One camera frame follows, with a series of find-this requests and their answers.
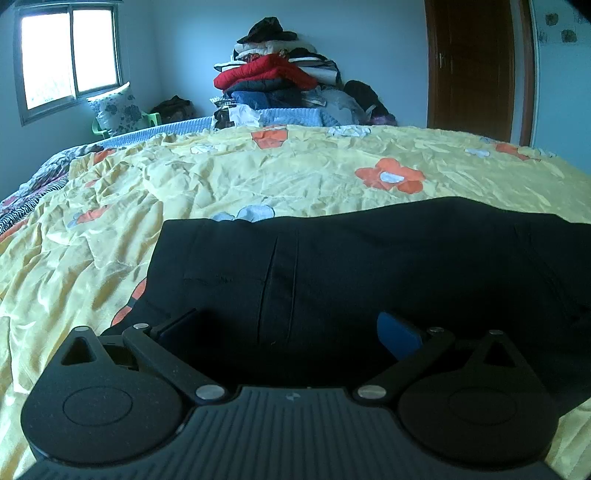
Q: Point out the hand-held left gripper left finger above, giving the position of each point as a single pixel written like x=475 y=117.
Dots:
x=178 y=327

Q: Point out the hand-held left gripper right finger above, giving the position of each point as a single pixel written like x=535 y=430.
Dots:
x=397 y=334

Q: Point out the black pants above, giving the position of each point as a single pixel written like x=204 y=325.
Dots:
x=369 y=277

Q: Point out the yellow floral bedsheet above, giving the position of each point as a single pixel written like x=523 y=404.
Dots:
x=231 y=175

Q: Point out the striped patterned blanket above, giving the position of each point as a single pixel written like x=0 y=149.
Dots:
x=41 y=180

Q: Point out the green plastic chair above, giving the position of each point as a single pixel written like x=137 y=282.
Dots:
x=150 y=119

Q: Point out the purple cloth item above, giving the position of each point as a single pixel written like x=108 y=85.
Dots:
x=383 y=120

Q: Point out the dark duffel bag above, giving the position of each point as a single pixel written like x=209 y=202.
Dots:
x=173 y=110

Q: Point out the white floral pillow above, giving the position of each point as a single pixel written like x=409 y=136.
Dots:
x=115 y=110

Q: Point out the light blue quilt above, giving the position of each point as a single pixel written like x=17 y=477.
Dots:
x=286 y=115

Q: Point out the black backpack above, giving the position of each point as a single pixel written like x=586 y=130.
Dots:
x=367 y=97

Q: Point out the pile of folded clothes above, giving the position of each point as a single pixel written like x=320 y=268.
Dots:
x=272 y=74

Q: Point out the brown wooden door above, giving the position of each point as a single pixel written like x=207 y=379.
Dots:
x=475 y=69

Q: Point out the aluminium sliding window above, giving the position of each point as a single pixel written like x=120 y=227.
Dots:
x=69 y=50

